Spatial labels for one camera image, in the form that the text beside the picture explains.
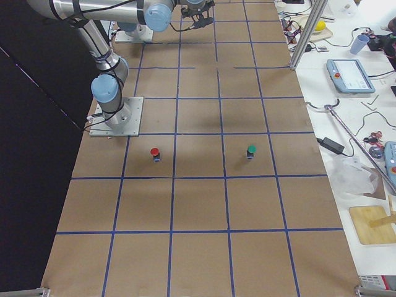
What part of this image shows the green push button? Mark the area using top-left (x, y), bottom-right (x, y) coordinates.
top-left (246, 145), bottom-right (257, 160)

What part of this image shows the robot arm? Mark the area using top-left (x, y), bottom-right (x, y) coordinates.
top-left (28, 1), bottom-right (215, 132)

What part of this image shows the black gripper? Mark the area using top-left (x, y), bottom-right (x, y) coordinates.
top-left (181, 1), bottom-right (214, 28)

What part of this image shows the metal cane rod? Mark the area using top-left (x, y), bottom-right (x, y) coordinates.
top-left (306, 98), bottom-right (396, 189)

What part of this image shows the yellow fruit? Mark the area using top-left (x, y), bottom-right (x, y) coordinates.
top-left (314, 20), bottom-right (327, 32)

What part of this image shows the blue teach pendant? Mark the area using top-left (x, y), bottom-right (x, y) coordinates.
top-left (384, 141), bottom-right (396, 185)
top-left (326, 59), bottom-right (376, 94)

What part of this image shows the aluminium frame post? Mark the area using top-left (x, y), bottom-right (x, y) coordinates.
top-left (290, 0), bottom-right (328, 70)

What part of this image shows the light blue plastic cup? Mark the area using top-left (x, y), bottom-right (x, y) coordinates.
top-left (350, 34), bottom-right (370, 54)

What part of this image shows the black power adapter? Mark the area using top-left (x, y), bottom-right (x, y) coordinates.
top-left (321, 137), bottom-right (345, 155)

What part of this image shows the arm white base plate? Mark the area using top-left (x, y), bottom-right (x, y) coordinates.
top-left (114, 26), bottom-right (153, 43)
top-left (88, 97), bottom-right (144, 137)

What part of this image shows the red push button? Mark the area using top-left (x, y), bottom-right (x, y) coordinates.
top-left (150, 147), bottom-right (161, 162)

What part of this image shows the wooden cutting board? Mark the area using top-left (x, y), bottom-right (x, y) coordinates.
top-left (349, 205), bottom-right (395, 245)

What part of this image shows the clear plastic bag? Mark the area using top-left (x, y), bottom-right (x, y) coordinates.
top-left (325, 155), bottom-right (382, 200)

